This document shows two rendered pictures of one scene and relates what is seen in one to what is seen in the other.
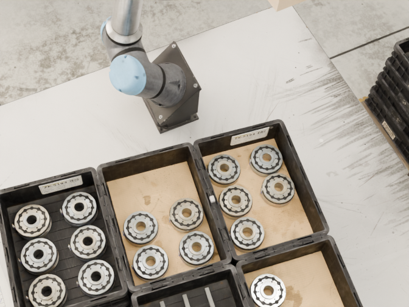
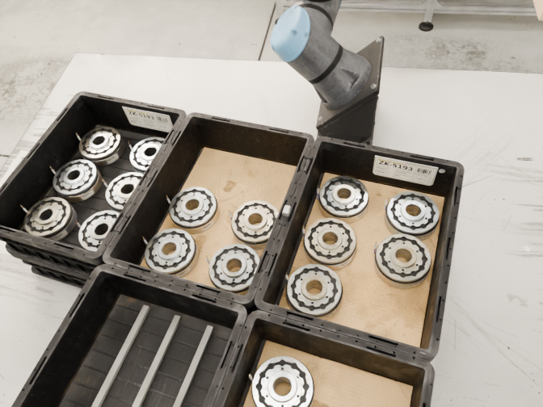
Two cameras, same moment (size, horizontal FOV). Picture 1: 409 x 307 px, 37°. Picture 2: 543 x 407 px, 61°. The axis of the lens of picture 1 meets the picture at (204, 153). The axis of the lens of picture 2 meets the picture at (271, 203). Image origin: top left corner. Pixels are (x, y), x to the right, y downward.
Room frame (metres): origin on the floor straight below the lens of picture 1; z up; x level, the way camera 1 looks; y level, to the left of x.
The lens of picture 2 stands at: (0.38, -0.40, 1.65)
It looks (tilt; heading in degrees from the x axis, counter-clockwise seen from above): 55 degrees down; 51
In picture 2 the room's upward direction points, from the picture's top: 9 degrees counter-clockwise
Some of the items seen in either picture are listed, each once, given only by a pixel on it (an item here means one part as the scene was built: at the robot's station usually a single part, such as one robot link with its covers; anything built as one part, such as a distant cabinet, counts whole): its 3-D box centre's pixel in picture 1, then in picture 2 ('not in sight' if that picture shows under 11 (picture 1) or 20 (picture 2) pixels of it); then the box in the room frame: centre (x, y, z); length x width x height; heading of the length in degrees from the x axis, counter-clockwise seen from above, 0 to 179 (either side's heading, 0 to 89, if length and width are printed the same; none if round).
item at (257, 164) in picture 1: (266, 158); (412, 211); (0.90, -0.20, 0.86); 0.10 x 0.10 x 0.01
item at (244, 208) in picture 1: (235, 200); (330, 240); (0.74, -0.11, 0.86); 0.10 x 0.10 x 0.01
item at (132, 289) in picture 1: (162, 213); (216, 197); (0.65, 0.10, 0.92); 0.40 x 0.30 x 0.02; 24
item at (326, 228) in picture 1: (258, 187); (366, 232); (0.77, -0.17, 0.92); 0.40 x 0.30 x 0.02; 24
